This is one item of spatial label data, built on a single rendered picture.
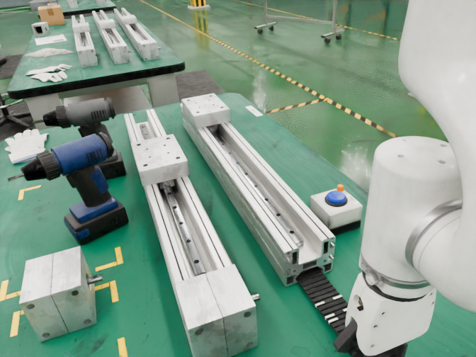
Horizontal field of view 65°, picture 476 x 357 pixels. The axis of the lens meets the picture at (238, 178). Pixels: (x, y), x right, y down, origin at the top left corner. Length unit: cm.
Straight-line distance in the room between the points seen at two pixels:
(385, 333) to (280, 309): 23
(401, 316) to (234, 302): 22
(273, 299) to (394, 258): 32
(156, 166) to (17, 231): 37
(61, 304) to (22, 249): 30
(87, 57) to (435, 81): 217
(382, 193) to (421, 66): 12
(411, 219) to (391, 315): 15
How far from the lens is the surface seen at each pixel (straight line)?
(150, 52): 232
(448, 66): 33
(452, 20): 32
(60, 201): 107
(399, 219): 38
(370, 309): 47
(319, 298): 68
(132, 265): 80
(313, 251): 71
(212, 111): 111
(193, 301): 58
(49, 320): 71
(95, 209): 87
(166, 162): 86
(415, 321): 53
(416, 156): 38
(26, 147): 141
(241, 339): 61
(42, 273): 71
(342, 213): 79
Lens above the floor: 131
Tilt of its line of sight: 32 degrees down
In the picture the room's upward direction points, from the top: 5 degrees counter-clockwise
